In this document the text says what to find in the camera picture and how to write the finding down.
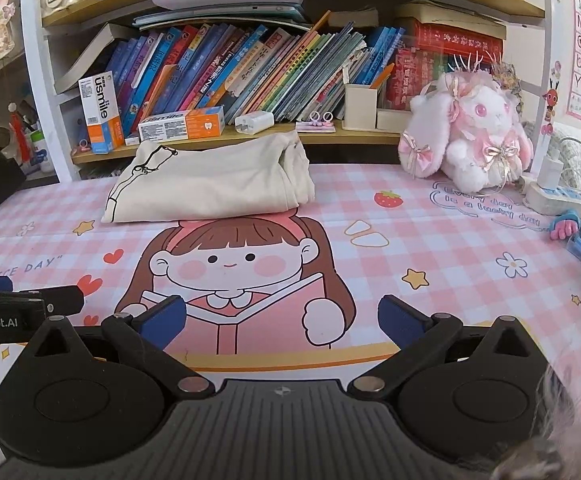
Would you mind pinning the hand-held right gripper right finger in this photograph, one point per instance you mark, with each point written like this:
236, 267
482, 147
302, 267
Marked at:
400, 317

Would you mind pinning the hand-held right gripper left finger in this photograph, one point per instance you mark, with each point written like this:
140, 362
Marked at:
163, 320

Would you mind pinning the cream t-shirt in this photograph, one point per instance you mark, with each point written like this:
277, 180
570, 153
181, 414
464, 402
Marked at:
210, 185

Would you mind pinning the pink checked desk mat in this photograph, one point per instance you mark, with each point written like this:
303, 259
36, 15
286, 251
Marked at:
420, 260

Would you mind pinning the red white figurine pen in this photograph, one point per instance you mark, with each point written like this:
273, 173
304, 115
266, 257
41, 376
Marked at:
18, 130

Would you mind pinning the tall white orange box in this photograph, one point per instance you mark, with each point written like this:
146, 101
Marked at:
100, 115

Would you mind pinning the pink blue toy pen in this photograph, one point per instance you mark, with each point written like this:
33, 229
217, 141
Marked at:
565, 225

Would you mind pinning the white power strip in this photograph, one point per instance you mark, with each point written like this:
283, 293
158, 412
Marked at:
555, 200

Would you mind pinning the flat white orange box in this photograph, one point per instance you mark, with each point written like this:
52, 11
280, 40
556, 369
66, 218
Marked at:
180, 125

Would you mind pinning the pink white plush rabbit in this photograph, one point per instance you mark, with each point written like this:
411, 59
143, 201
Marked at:
475, 135

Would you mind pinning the cream low box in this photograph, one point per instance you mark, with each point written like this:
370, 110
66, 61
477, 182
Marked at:
393, 120

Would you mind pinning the white wooden bookshelf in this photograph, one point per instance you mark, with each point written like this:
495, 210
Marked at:
35, 85

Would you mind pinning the fuzzy grey pink fabric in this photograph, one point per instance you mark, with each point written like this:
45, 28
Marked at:
570, 435

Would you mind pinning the white plug adapter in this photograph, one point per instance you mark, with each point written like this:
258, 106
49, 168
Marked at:
550, 172

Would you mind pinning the cream pen holder box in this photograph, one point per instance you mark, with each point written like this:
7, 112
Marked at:
360, 107

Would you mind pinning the white charger plug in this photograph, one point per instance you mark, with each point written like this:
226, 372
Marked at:
254, 121

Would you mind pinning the row of colourful books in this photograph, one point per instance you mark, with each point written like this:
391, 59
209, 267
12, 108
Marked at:
250, 70

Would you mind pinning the red deer wall sticker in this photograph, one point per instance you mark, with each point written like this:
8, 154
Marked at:
550, 97

